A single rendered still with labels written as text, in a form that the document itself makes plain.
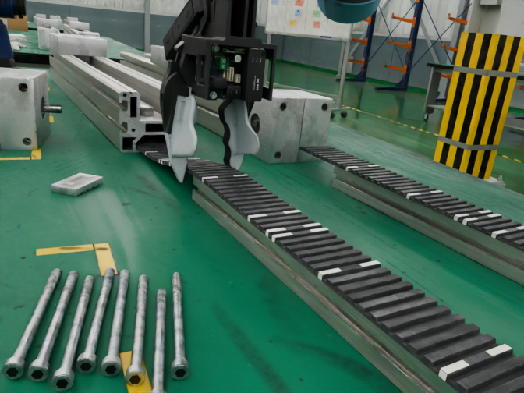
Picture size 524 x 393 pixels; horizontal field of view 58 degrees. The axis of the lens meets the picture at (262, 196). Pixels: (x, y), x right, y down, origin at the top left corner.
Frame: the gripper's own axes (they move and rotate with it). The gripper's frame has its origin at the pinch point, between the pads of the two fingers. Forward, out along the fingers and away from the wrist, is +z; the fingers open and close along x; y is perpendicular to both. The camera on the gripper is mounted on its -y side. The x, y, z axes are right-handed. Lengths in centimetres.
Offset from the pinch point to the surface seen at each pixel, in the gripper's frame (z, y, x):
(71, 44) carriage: -8, -75, -2
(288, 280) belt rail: 2.4, 21.2, -2.1
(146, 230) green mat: 3.0, 8.2, -9.0
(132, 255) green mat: 3.0, 12.6, -11.3
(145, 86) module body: -4.6, -31.3, 2.3
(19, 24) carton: -2, -399, 6
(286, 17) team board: -37, -537, 343
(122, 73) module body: -4.9, -46.4, 2.3
